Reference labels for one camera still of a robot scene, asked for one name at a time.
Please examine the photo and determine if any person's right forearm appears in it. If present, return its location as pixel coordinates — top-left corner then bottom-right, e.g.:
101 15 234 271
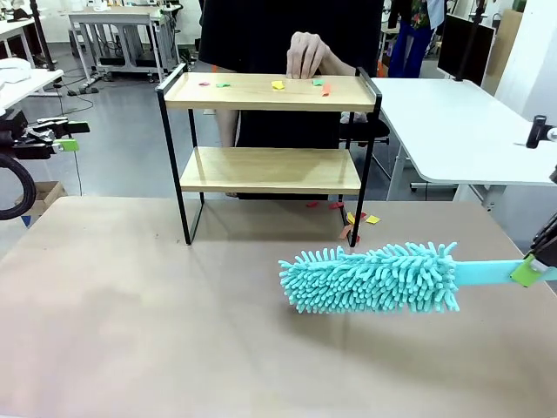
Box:
203 108 239 148

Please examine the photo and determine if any grey workbench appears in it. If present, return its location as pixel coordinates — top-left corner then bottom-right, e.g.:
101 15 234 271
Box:
68 4 182 84

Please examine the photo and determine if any person's left hand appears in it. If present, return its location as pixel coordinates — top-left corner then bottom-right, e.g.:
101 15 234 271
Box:
285 30 328 81

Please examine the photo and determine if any black floor cable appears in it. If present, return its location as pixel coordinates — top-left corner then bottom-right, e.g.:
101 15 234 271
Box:
73 147 84 198

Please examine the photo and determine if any teal microfibre duster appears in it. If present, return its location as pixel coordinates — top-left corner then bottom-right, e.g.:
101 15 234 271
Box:
277 241 557 315

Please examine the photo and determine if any black left arm cable sleeve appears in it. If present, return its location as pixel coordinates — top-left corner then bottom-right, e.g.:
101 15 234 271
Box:
0 154 37 221

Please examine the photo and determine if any large white desk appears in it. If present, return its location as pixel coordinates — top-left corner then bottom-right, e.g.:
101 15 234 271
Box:
369 77 557 214

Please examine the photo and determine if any two-tier wooden black-framed shelf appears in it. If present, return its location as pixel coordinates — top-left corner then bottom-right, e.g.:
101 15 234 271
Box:
154 63 384 248

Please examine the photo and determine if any brown cardboard sheet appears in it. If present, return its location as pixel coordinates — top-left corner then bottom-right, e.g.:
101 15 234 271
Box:
485 9 527 88

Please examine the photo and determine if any white object on desk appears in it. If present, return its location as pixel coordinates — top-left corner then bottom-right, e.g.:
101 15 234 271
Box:
0 58 32 88

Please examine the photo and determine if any person in black clothes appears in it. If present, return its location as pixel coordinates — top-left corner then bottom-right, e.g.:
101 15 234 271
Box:
198 0 385 201

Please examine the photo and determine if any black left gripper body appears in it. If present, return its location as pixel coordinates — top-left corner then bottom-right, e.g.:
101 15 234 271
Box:
0 108 30 152

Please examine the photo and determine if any person's left forearm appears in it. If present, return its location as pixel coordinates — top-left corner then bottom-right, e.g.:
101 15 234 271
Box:
320 45 359 78

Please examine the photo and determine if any black monitor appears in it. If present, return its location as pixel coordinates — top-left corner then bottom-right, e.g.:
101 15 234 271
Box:
437 12 497 87

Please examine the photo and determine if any black monitor pole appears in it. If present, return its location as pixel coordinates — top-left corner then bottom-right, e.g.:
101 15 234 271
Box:
453 0 489 84

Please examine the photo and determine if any small white desk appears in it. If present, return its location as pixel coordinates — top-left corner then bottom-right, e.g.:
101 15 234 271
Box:
0 69 65 111

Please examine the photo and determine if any black office chair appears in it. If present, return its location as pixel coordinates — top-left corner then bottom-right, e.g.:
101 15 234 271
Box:
339 111 392 152

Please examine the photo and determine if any black tripod pole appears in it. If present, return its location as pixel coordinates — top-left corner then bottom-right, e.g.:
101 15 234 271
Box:
28 0 58 71

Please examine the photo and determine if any white background desk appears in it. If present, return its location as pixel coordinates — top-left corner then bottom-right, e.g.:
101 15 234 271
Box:
379 8 401 62
0 17 44 69

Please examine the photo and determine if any open cardboard box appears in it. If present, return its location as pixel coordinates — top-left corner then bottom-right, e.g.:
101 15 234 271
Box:
14 180 67 219

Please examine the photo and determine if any person in blue trousers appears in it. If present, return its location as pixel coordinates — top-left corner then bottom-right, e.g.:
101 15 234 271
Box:
386 0 449 79

